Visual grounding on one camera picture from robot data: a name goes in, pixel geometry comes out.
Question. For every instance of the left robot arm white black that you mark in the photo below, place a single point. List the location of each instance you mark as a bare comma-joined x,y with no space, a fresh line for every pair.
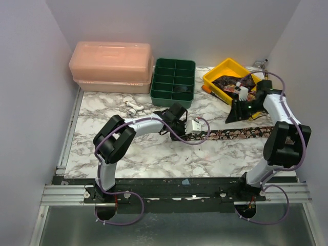
113,140

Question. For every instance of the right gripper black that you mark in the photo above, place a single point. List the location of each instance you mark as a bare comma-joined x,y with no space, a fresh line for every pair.
236,110

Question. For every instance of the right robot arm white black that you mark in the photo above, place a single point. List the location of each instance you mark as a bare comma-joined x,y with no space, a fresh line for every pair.
286,146

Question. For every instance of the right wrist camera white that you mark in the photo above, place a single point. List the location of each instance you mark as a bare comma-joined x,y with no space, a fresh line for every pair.
242,92

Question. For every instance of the orange handled tool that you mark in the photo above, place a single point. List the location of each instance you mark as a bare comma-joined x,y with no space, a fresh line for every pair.
209,91

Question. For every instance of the metal clamp in corner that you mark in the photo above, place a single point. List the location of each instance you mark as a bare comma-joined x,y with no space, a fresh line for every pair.
261,64

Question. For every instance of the white ribbed handheld device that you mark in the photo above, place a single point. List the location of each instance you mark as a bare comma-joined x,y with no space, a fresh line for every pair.
133,108

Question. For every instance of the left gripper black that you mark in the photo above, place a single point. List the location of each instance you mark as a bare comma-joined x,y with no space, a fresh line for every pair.
183,132

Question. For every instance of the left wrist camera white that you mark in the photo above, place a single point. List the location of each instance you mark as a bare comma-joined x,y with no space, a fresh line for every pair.
193,127

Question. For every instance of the green divided organizer tray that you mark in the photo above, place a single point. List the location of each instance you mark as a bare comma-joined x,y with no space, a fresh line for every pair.
173,81

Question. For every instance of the colourful patterned tie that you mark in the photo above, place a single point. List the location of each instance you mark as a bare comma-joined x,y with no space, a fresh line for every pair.
233,93

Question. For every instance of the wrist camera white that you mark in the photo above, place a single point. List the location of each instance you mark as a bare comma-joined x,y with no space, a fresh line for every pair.
193,127
242,92

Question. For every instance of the pink translucent storage box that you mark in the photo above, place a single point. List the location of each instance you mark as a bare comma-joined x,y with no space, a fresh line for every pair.
112,67

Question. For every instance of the black mounting base plate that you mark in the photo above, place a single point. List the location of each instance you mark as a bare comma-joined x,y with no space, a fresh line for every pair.
173,195

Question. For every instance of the dark paisley tie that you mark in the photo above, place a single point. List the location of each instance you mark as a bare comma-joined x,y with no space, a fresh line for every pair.
226,80

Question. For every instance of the dark floral rose tie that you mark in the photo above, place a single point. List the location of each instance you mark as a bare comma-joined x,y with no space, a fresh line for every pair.
231,134

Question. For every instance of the yellow plastic tray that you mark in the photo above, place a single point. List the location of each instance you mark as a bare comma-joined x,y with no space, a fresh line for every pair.
231,68

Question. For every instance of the aluminium rail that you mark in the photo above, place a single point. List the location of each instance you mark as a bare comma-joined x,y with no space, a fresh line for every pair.
76,195

